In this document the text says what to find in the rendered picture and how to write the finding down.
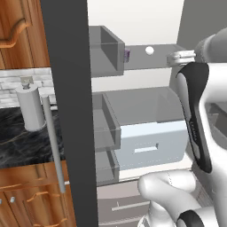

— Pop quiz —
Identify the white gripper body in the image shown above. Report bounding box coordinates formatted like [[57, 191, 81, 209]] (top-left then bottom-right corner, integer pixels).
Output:
[[166, 50, 197, 68]]

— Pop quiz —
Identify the white egg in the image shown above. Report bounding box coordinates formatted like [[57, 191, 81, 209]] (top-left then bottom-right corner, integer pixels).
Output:
[[145, 45, 155, 56]]

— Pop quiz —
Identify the grey fridge shelf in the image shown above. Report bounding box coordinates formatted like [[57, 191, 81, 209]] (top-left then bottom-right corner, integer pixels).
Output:
[[123, 43, 187, 72]]

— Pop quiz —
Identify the grey fridge door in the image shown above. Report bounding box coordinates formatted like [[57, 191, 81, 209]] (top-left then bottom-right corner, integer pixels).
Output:
[[39, 0, 99, 227], [169, 0, 227, 207]]

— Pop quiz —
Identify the white fridge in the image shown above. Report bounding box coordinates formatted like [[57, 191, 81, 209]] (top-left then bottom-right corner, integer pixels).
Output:
[[87, 0, 227, 227]]

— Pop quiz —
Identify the grey fridge door bin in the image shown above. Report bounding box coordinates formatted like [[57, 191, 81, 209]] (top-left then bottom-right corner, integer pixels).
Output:
[[91, 92, 122, 153], [88, 25, 126, 79], [95, 149, 121, 187], [206, 101, 227, 144]]

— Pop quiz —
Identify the small purple jar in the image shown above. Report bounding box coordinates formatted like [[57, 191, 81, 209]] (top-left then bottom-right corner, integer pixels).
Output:
[[123, 48, 132, 64]]

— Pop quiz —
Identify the pale blue crisper drawer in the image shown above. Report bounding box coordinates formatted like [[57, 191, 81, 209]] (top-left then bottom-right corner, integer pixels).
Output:
[[101, 86, 191, 172]]

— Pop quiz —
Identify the grey freezer drawer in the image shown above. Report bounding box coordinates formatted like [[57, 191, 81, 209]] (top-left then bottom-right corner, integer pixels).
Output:
[[97, 179, 156, 227]]

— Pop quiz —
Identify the metal paper towel holder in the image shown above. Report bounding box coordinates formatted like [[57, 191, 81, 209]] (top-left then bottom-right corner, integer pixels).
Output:
[[20, 75, 35, 90]]

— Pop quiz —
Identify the white paper towel roll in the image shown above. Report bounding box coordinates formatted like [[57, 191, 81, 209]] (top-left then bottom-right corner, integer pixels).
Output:
[[14, 83, 48, 133]]

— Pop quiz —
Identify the wooden drawer front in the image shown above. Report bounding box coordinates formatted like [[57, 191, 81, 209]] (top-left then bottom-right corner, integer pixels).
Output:
[[0, 160, 71, 193]]

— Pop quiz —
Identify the wooden base cupboard door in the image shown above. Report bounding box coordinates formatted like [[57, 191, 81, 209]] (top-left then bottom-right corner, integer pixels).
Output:
[[4, 185, 77, 227]]

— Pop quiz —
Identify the grey fridge door handle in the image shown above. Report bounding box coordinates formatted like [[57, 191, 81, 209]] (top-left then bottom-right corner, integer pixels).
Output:
[[41, 95, 67, 195]]

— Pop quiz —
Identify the wooden wall cupboard door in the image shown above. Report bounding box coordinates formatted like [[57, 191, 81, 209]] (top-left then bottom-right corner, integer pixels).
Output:
[[0, 0, 51, 71]]

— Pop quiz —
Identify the grey freezer drawer handle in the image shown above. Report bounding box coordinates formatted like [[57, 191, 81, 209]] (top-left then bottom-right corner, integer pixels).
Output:
[[111, 200, 151, 213]]

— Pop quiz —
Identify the wooden wall cupboard handle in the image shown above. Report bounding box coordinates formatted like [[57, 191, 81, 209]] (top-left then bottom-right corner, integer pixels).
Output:
[[0, 18, 31, 49]]

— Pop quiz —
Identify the wooden curved cupboard handle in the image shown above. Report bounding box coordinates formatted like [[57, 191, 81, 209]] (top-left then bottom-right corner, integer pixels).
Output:
[[26, 191, 50, 204], [32, 217, 68, 227]]

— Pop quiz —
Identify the wooden drawer handle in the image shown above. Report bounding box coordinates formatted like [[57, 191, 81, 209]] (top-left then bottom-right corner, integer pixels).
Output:
[[0, 176, 48, 191]]

